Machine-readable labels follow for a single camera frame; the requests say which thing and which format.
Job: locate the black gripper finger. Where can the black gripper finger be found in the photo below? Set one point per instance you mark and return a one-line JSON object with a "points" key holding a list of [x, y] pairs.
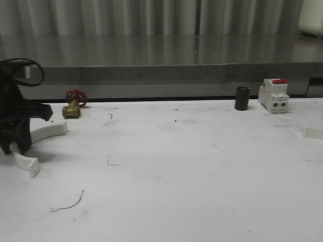
{"points": [[23, 136], [7, 137]]}

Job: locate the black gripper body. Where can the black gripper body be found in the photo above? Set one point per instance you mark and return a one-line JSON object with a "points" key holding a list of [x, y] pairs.
{"points": [[16, 111]]}

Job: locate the white half pipe clamp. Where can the white half pipe clamp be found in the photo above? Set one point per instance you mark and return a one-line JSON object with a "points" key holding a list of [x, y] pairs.
{"points": [[31, 164], [311, 132]]}

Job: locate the brass valve red handwheel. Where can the brass valve red handwheel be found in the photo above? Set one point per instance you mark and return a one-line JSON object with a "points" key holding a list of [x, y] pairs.
{"points": [[75, 99]]}

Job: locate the grey pleated curtain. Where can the grey pleated curtain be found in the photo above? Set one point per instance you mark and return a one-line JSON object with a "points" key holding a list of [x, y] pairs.
{"points": [[131, 18]]}

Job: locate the grey stone counter shelf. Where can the grey stone counter shelf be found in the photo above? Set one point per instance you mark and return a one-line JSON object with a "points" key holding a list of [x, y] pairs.
{"points": [[169, 67]]}

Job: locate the dark brown cylinder coupling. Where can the dark brown cylinder coupling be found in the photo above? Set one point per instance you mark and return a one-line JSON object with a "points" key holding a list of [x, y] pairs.
{"points": [[242, 98]]}

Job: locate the white container on counter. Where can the white container on counter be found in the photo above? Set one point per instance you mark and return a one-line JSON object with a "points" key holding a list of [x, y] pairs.
{"points": [[310, 19]]}

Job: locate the white circuit breaker red switch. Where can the white circuit breaker red switch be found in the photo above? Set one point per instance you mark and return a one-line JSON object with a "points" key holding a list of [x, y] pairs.
{"points": [[272, 95]]}

